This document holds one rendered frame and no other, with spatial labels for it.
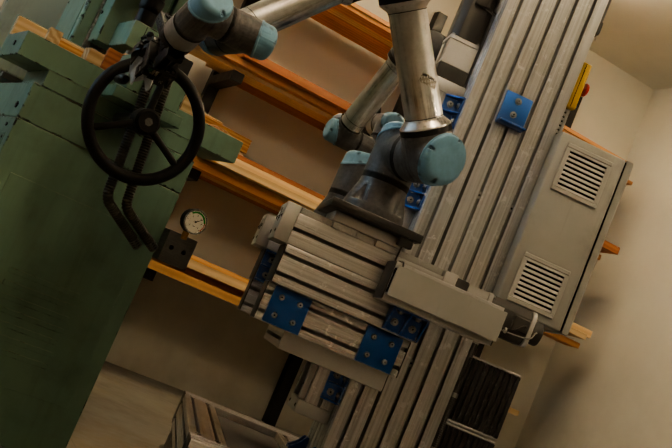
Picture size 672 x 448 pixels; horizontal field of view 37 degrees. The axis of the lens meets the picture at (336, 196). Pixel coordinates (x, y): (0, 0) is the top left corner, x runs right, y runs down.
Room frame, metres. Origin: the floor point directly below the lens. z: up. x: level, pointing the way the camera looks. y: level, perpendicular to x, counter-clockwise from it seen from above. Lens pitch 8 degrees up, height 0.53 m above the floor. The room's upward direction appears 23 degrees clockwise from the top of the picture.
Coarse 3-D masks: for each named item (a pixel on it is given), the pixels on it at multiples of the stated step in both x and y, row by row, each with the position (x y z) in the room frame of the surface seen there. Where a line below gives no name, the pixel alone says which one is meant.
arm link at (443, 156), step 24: (384, 0) 2.06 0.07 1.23; (408, 0) 2.04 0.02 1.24; (408, 24) 2.07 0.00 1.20; (408, 48) 2.08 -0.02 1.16; (432, 48) 2.11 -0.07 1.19; (408, 72) 2.10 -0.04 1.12; (432, 72) 2.11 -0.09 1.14; (408, 96) 2.12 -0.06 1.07; (432, 96) 2.12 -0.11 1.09; (408, 120) 2.15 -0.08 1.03; (432, 120) 2.13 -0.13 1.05; (408, 144) 2.15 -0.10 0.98; (432, 144) 2.11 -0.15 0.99; (456, 144) 2.14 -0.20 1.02; (408, 168) 2.18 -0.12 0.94; (432, 168) 2.13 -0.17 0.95; (456, 168) 2.16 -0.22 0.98
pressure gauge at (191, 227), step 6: (186, 210) 2.47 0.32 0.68; (192, 210) 2.45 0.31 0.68; (198, 210) 2.46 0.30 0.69; (186, 216) 2.45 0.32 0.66; (192, 216) 2.46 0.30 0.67; (198, 216) 2.46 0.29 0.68; (204, 216) 2.47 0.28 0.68; (180, 222) 2.47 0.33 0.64; (186, 222) 2.45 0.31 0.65; (192, 222) 2.46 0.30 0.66; (198, 222) 2.47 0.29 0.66; (204, 222) 2.47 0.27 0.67; (186, 228) 2.45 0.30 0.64; (192, 228) 2.46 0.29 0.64; (198, 228) 2.47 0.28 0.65; (204, 228) 2.47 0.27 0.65; (186, 234) 2.48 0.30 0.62
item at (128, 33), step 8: (120, 24) 2.57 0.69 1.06; (128, 24) 2.51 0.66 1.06; (136, 24) 2.47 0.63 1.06; (144, 24) 2.48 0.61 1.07; (120, 32) 2.54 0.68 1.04; (128, 32) 2.48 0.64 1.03; (136, 32) 2.48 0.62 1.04; (144, 32) 2.48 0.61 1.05; (112, 40) 2.57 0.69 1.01; (120, 40) 2.51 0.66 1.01; (128, 40) 2.47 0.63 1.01; (136, 40) 2.48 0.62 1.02; (120, 48) 2.55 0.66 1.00; (128, 48) 2.51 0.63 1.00
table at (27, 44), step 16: (32, 32) 2.25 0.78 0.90; (16, 48) 2.27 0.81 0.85; (32, 48) 2.26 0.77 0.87; (48, 48) 2.27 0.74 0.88; (16, 64) 2.43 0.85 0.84; (32, 64) 2.32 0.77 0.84; (48, 64) 2.28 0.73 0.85; (64, 64) 2.30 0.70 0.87; (80, 64) 2.32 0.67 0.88; (80, 80) 2.32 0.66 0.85; (112, 96) 2.28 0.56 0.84; (128, 96) 2.29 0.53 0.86; (176, 128) 2.36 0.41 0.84; (192, 128) 2.47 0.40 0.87; (208, 128) 2.49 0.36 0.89; (208, 144) 2.50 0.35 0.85; (224, 144) 2.52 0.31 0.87; (240, 144) 2.54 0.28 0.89; (224, 160) 2.56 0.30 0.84
